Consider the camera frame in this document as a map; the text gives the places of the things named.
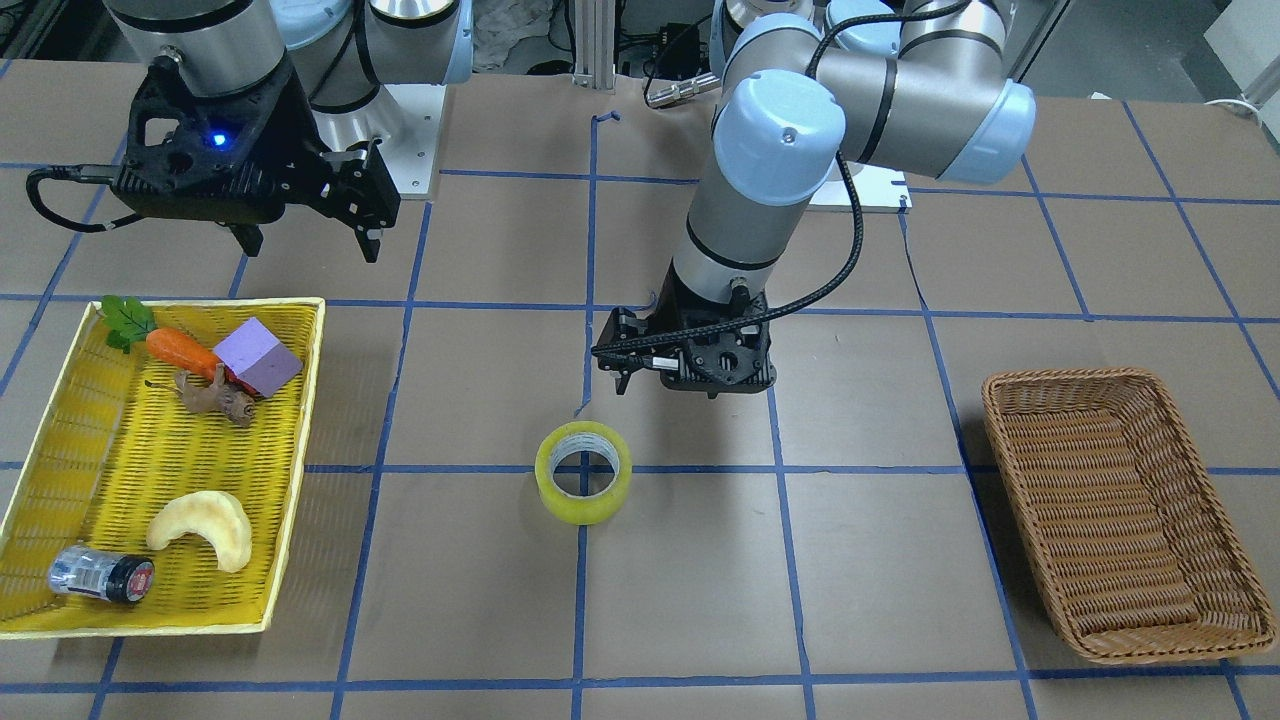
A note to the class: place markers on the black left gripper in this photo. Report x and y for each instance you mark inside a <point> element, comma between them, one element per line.
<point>634,330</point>

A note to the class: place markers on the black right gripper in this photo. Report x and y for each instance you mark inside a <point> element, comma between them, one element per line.
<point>296,128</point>

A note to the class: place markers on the yellow tape roll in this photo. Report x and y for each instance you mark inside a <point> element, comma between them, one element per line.
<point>573,438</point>

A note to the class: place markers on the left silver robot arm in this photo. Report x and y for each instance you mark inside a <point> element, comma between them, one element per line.
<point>917,86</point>

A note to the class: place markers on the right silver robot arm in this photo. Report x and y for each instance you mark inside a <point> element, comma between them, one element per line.
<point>345,53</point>

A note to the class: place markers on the purple foam cube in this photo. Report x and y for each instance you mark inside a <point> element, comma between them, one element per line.
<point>258,360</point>

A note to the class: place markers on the brown toy lion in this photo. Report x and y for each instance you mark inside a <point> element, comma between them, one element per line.
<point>217,396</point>

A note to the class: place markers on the orange toy carrot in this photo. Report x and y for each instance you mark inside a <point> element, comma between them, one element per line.
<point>131,323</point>

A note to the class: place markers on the yellow woven basket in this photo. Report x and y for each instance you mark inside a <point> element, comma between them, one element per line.
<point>112,449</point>

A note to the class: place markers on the pale banana slice toy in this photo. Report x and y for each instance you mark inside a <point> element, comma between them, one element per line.
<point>215,516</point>

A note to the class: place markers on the small black-capped bottle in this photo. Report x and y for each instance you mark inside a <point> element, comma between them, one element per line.
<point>108,576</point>

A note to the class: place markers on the brown wicker basket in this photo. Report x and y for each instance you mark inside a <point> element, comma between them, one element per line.
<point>1135,559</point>

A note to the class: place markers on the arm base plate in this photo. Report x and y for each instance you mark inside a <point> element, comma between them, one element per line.
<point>880,190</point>
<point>412,155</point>

